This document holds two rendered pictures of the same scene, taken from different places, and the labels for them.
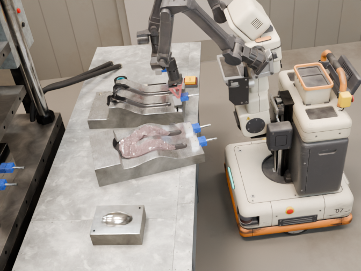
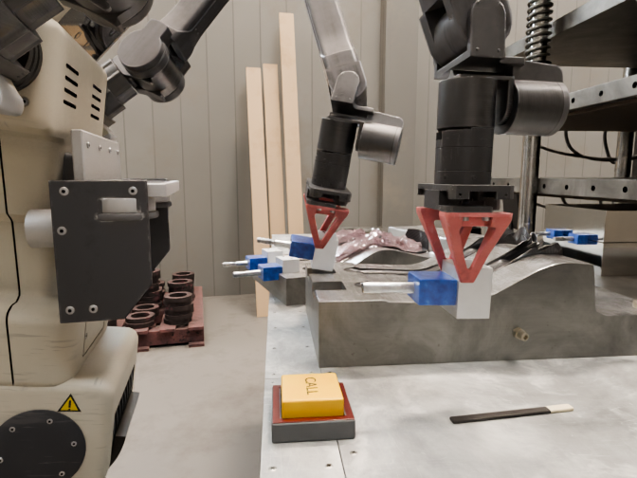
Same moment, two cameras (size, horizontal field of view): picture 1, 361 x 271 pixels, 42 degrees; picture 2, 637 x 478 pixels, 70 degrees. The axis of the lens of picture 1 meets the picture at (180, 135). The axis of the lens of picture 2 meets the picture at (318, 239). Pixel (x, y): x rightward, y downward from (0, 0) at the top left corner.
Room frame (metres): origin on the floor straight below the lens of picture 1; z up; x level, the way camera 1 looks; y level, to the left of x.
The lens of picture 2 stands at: (2.72, -0.18, 1.05)
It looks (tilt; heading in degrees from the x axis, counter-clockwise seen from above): 8 degrees down; 167
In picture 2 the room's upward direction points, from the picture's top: straight up
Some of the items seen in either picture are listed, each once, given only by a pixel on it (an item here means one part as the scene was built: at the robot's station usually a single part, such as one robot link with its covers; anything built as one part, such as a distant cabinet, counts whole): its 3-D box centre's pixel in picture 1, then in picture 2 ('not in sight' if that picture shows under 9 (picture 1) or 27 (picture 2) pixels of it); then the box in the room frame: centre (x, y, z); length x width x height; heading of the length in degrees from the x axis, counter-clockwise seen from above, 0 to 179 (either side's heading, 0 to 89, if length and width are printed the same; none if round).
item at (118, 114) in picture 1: (137, 102); (464, 288); (2.07, 0.21, 0.87); 0.50 x 0.26 x 0.14; 83
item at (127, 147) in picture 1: (145, 140); (369, 240); (1.71, 0.17, 0.90); 0.26 x 0.18 x 0.08; 100
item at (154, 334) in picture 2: not in sight; (147, 297); (-0.60, -0.68, 0.20); 1.09 x 0.79 x 0.39; 0
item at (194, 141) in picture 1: (203, 141); (251, 263); (1.70, -0.11, 0.85); 0.13 x 0.05 x 0.05; 100
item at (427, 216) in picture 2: not in sight; (454, 232); (2.27, 0.07, 0.99); 0.07 x 0.07 x 0.09; 83
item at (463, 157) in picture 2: (157, 48); (463, 166); (2.28, 0.07, 1.06); 0.10 x 0.07 x 0.07; 173
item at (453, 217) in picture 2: not in sight; (464, 235); (2.29, 0.07, 0.99); 0.07 x 0.07 x 0.09; 83
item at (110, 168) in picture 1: (146, 148); (368, 258); (1.70, 0.17, 0.85); 0.50 x 0.26 x 0.11; 100
